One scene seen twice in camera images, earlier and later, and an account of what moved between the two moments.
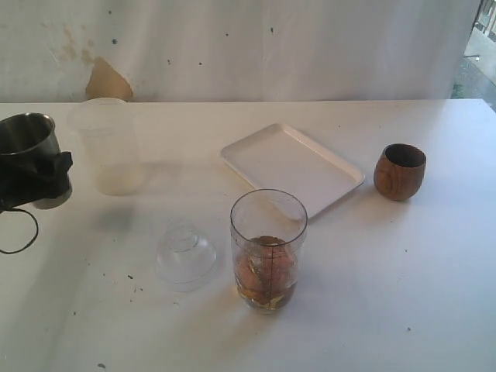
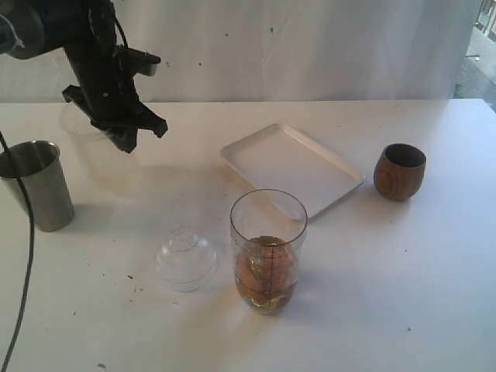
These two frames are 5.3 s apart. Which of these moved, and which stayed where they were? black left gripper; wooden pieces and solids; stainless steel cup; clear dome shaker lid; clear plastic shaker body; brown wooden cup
Moved: black left gripper; stainless steel cup
Stayed: wooden pieces and solids; clear dome shaker lid; brown wooden cup; clear plastic shaker body
